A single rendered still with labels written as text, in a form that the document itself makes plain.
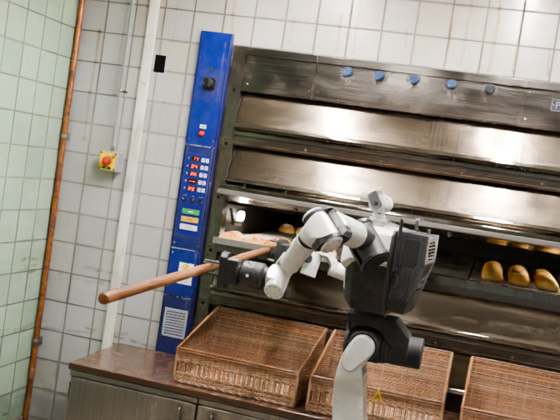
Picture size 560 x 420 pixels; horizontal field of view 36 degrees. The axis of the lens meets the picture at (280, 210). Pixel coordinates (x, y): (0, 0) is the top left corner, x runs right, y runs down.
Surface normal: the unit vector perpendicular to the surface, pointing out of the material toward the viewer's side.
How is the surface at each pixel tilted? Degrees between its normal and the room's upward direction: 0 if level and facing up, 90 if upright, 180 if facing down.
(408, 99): 90
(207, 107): 90
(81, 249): 90
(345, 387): 114
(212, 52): 90
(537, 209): 68
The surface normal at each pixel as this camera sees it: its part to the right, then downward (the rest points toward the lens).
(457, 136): -0.18, -0.32
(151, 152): -0.25, 0.01
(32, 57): 0.96, 0.16
